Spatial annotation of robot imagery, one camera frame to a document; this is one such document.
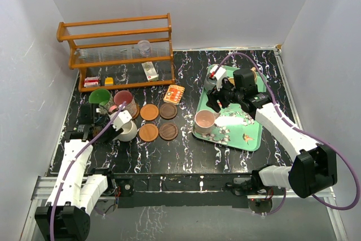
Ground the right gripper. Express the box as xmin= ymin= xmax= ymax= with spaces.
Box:
xmin=206 ymin=77 xmax=243 ymax=112

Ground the green mug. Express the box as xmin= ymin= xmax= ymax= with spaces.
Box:
xmin=89 ymin=89 xmax=114 ymax=113

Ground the pink mug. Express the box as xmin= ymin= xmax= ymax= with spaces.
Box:
xmin=193 ymin=109 xmax=221 ymax=134

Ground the green floral tray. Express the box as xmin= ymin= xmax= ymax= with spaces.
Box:
xmin=192 ymin=64 xmax=268 ymax=152

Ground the maroon mug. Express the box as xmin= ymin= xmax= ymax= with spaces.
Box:
xmin=109 ymin=90 xmax=137 ymax=116

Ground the white beige mug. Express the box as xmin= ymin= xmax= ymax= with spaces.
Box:
xmin=117 ymin=120 xmax=138 ymax=142

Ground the orange patterned card pack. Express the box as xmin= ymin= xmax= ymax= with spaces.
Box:
xmin=163 ymin=85 xmax=185 ymax=106

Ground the dark walnut coaster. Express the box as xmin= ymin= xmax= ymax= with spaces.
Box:
xmin=159 ymin=103 xmax=178 ymax=120
xmin=159 ymin=122 xmax=178 ymax=141

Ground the orange wooden coaster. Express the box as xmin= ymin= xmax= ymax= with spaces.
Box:
xmin=140 ymin=104 xmax=159 ymax=121
xmin=139 ymin=124 xmax=159 ymax=142

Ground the wooden shelf rack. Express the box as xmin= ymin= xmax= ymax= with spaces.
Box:
xmin=56 ymin=13 xmax=175 ymax=93

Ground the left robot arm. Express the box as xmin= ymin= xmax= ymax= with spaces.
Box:
xmin=34 ymin=104 xmax=131 ymax=240

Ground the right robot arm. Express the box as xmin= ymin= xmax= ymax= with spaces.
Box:
xmin=204 ymin=66 xmax=337 ymax=198

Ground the clear plastic cup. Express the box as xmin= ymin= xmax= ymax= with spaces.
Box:
xmin=138 ymin=40 xmax=151 ymax=58

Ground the grey mug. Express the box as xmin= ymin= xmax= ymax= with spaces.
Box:
xmin=204 ymin=73 xmax=217 ymax=91

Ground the yellow mug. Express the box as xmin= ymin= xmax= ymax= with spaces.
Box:
xmin=228 ymin=77 xmax=235 ymax=85

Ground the red white small box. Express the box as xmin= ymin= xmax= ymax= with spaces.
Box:
xmin=83 ymin=77 xmax=101 ymax=88

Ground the tan brown mug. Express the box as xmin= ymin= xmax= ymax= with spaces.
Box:
xmin=251 ymin=67 xmax=257 ymax=83

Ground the yellow small block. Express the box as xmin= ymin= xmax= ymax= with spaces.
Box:
xmin=104 ymin=77 xmax=114 ymax=86

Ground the white green small box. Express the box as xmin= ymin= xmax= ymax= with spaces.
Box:
xmin=142 ymin=62 xmax=159 ymax=82

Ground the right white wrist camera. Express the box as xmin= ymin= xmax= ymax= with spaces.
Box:
xmin=209 ymin=65 xmax=227 ymax=90

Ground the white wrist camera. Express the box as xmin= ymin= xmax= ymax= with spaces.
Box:
xmin=109 ymin=106 xmax=132 ymax=131
xmin=209 ymin=65 xmax=227 ymax=90

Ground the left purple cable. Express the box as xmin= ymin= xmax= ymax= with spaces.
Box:
xmin=49 ymin=100 xmax=127 ymax=241

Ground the purple cable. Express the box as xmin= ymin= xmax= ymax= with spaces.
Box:
xmin=49 ymin=100 xmax=127 ymax=241
xmin=211 ymin=52 xmax=361 ymax=216

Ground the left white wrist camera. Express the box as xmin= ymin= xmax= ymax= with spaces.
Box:
xmin=109 ymin=106 xmax=132 ymax=131

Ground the black front base frame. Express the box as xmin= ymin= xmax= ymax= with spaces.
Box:
xmin=93 ymin=172 xmax=285 ymax=210

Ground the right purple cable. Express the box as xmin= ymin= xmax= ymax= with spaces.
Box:
xmin=211 ymin=52 xmax=361 ymax=216

